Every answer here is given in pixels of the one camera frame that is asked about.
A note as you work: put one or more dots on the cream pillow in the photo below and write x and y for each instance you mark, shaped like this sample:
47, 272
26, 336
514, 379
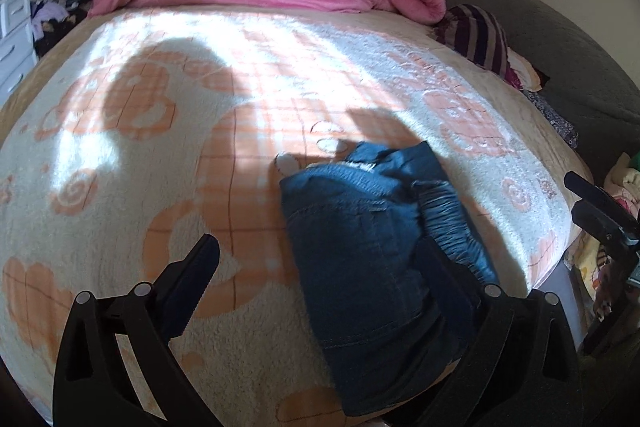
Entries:
527, 69

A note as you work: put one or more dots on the grey padded headboard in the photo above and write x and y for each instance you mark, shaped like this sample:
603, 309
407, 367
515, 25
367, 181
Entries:
550, 32

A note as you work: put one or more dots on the blue patterned cloth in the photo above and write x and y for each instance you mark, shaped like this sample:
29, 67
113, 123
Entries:
552, 119

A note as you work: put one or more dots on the heap of dark clothes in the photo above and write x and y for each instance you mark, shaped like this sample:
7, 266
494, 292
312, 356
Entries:
60, 7

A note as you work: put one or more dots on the pile of mixed clothes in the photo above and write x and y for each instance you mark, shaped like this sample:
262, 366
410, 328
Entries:
620, 187

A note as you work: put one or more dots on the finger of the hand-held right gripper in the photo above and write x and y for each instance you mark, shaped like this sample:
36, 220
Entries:
600, 219
592, 192

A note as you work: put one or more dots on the magenta cloth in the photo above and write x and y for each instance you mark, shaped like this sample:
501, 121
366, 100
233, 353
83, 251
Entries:
512, 77

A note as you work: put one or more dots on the cream orange printed blanket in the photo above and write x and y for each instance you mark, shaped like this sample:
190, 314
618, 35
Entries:
200, 117

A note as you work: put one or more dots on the white plastic drawer unit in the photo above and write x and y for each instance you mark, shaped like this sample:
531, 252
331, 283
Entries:
15, 42

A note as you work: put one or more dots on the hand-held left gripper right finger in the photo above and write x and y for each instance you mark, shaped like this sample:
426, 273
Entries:
445, 272

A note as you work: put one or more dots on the purple grey striped cloth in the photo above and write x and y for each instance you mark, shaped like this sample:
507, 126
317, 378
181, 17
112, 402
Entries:
477, 34

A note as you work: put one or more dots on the blue denim jeans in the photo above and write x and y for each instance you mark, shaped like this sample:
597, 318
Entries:
360, 257

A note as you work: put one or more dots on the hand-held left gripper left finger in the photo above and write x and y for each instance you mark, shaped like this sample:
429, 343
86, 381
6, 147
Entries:
192, 277

